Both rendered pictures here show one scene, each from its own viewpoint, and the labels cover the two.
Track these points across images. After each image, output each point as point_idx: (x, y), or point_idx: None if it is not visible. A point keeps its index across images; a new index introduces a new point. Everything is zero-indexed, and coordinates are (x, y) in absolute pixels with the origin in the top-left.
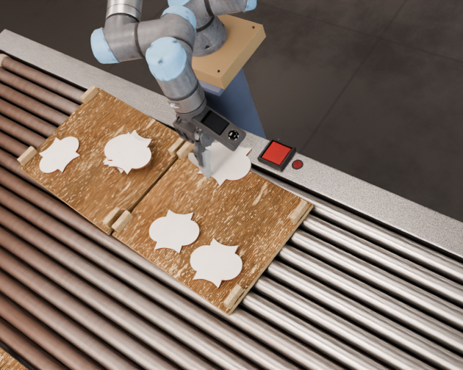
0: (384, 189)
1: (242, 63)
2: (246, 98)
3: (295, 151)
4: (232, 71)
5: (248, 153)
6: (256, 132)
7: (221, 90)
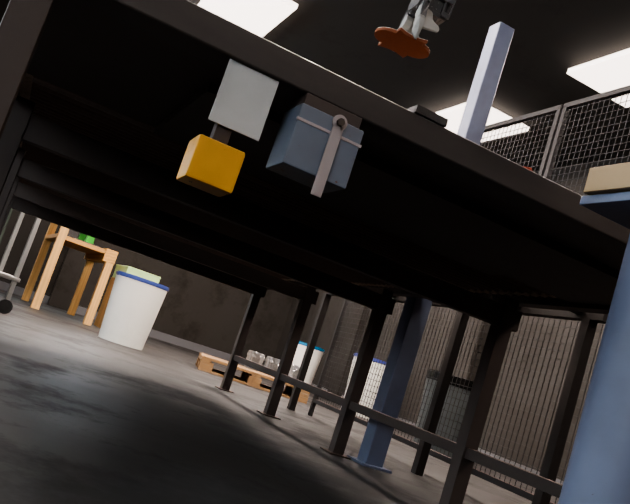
0: (296, 54)
1: (625, 182)
2: (628, 311)
3: (414, 111)
4: (607, 177)
5: (398, 29)
6: (598, 407)
7: (585, 198)
